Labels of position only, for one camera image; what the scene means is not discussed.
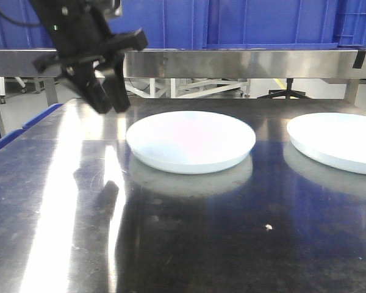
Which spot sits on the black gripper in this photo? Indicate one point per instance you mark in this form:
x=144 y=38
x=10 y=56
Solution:
x=81 y=35

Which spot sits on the white round plate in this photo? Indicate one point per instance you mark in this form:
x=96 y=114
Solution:
x=190 y=142
x=335 y=139

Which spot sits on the blue crate on shelf middle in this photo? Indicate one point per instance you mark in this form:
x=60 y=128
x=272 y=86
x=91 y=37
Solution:
x=167 y=24

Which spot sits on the blue crate on shelf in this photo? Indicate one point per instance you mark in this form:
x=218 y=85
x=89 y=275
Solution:
x=19 y=27
x=264 y=24
x=167 y=24

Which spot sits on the blue crate on shelf left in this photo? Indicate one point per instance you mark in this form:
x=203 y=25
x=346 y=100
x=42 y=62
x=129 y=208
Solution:
x=19 y=27

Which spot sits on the blue crate on shelf right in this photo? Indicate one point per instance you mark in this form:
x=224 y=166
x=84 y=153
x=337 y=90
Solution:
x=264 y=24

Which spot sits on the steel table leg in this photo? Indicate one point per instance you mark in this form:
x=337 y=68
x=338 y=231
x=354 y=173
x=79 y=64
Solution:
x=50 y=91

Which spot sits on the black chair base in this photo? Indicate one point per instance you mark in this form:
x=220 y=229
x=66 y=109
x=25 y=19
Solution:
x=287 y=93

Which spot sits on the white metal frame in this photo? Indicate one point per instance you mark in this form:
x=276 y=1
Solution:
x=186 y=88

